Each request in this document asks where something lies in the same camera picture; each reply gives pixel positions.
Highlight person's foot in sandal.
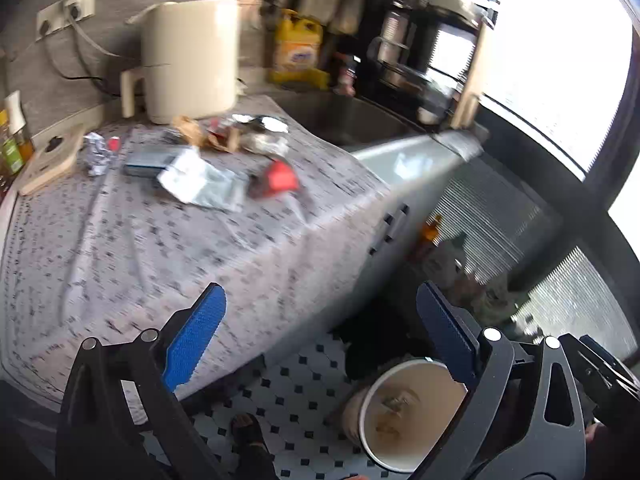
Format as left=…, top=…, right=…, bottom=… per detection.
left=230, top=413, right=279, bottom=480

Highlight stainless steel sink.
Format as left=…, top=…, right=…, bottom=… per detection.
left=271, top=91, right=425, bottom=151

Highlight white detergent jug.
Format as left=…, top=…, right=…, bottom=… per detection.
left=434, top=231, right=468, bottom=288

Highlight wall power sockets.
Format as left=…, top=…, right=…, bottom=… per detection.
left=35, top=0, right=96, bottom=41

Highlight red small package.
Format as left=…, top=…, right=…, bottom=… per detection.
left=248, top=158, right=299, bottom=198

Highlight black dish rack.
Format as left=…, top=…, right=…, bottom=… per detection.
left=363, top=0, right=500, bottom=131

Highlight crumpled silver foil wrapper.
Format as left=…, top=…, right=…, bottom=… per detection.
left=80, top=132, right=120, bottom=177

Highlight white induction cooktop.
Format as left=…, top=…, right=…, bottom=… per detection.
left=17, top=125, right=85, bottom=196

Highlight patterned white tablecloth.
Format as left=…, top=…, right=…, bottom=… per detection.
left=1, top=122, right=390, bottom=410

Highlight black power cable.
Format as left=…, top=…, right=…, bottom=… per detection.
left=41, top=12, right=124, bottom=97

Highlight white trash bucket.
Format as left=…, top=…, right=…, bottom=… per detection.
left=340, top=358, right=468, bottom=474

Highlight white plastic bag wrapper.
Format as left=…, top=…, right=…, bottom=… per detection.
left=156, top=148, right=250, bottom=212

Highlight yellow detergent bottle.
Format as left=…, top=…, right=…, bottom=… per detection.
left=268, top=9, right=330, bottom=91

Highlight white air fryer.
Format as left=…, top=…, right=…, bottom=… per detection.
left=120, top=0, right=240, bottom=125

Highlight brown paper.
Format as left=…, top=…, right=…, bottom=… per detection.
left=170, top=116, right=241, bottom=153

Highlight light blue flat box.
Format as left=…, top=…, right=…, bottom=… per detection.
left=124, top=145, right=186, bottom=178

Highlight white cabinet with handles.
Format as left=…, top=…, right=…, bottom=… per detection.
left=350, top=130, right=483, bottom=309

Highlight oil bottle green label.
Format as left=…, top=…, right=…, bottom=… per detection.
left=1, top=110, right=34, bottom=188

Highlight orange bottle on floor shelf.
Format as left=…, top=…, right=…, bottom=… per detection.
left=420, top=214, right=442, bottom=254

